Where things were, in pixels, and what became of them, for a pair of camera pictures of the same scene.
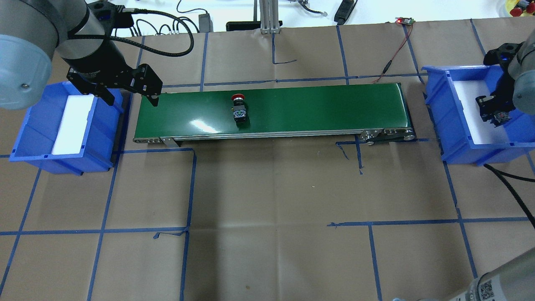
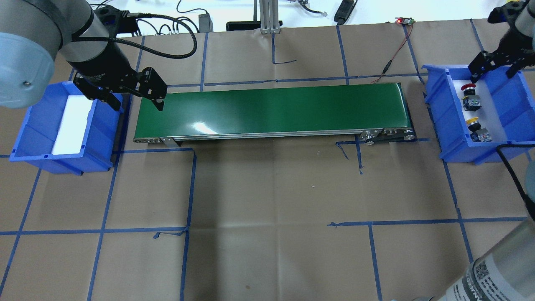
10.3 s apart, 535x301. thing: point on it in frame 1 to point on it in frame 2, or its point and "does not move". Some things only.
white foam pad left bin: [70, 138] does not move
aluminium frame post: [269, 11] does not move
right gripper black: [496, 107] to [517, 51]
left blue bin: [462, 137] does not move
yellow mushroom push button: [501, 117] to [478, 135]
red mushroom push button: [239, 110] to [471, 101]
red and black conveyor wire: [388, 64] does not move
